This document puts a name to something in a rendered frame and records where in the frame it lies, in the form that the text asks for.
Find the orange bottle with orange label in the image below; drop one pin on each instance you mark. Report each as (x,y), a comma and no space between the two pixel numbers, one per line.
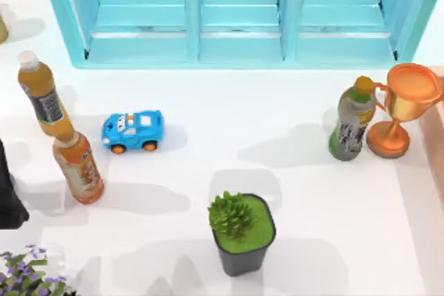
(81,171)

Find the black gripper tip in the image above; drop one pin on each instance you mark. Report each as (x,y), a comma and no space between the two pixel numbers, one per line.
(8,195)

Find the salmon-coloured box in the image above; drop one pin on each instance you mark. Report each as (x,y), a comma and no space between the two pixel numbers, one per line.
(434,143)

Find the green plant in black pot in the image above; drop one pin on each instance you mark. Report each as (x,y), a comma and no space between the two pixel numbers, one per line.
(243,233)

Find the light blue rack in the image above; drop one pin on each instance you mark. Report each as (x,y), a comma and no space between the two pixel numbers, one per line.
(239,15)

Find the olive yellow cup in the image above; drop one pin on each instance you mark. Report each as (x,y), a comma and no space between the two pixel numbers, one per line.
(2,30)

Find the copper trophy cup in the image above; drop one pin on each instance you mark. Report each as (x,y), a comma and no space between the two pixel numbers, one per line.
(404,102)

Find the green bottle with yellow cap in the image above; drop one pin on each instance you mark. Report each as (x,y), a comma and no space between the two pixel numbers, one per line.
(352,126)

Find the amber bottle with white cap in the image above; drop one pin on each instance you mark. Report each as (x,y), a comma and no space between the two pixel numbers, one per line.
(45,98)

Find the purple flower plant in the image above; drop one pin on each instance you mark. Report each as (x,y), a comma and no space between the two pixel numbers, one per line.
(27,275)

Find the blue toy car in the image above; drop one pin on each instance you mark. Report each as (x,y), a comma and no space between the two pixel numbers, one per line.
(133,129)

